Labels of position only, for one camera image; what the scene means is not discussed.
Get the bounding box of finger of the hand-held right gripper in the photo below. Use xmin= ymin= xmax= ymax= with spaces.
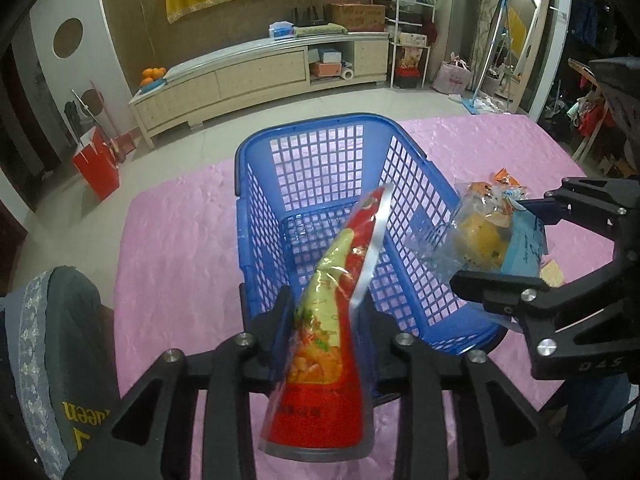
xmin=515 ymin=176 xmax=640 ymax=246
xmin=450 ymin=255 xmax=640 ymax=381

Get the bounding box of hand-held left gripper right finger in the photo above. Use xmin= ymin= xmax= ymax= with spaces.
xmin=355 ymin=300 xmax=588 ymax=480

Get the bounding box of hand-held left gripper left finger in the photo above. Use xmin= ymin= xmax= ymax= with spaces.
xmin=62 ymin=285 xmax=296 ymax=480

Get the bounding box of clear bag of yellow snacks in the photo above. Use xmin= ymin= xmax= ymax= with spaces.
xmin=402 ymin=180 xmax=523 ymax=286

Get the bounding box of red snack packet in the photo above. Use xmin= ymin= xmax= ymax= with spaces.
xmin=257 ymin=185 xmax=393 ymax=462

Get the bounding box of blue plastic basket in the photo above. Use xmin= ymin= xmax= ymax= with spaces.
xmin=234 ymin=112 xmax=506 ymax=406

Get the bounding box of light blue snack packet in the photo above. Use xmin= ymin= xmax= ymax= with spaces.
xmin=500 ymin=210 xmax=549 ymax=281

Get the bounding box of orange snack packet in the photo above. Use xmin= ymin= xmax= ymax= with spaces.
xmin=491 ymin=169 xmax=532 ymax=197

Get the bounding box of wooden chair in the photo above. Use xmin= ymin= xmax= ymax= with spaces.
xmin=569 ymin=59 xmax=617 ymax=162

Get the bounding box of small beige snack packet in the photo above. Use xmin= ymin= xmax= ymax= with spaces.
xmin=539 ymin=260 xmax=566 ymax=287

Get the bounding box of white framed mirror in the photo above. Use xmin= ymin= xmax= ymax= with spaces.
xmin=500 ymin=0 xmax=553 ymax=113

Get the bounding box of pink quilted tablecloth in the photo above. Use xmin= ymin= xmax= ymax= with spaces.
xmin=114 ymin=114 xmax=621 ymax=480

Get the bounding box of blue denim clothing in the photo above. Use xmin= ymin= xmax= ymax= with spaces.
xmin=562 ymin=372 xmax=638 ymax=453

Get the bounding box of pink bag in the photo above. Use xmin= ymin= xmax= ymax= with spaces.
xmin=432 ymin=55 xmax=472 ymax=95

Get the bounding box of yellow printed snack bag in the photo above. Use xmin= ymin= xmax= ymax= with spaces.
xmin=397 ymin=46 xmax=426 ymax=73

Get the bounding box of white metal rack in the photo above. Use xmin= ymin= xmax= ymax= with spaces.
xmin=370 ymin=0 xmax=433 ymax=89

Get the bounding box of beige TV cabinet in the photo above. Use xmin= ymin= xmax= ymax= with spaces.
xmin=129 ymin=31 xmax=390 ymax=150

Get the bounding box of cardboard box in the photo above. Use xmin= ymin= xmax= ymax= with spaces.
xmin=327 ymin=3 xmax=387 ymax=32

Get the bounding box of metal rod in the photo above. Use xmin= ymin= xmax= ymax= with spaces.
xmin=70 ymin=89 xmax=110 ymax=133

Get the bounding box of green folded cloth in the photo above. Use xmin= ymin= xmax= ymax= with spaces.
xmin=294 ymin=23 xmax=347 ymax=37

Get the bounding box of blue-handled mop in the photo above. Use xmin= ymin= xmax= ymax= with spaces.
xmin=461 ymin=0 xmax=512 ymax=112

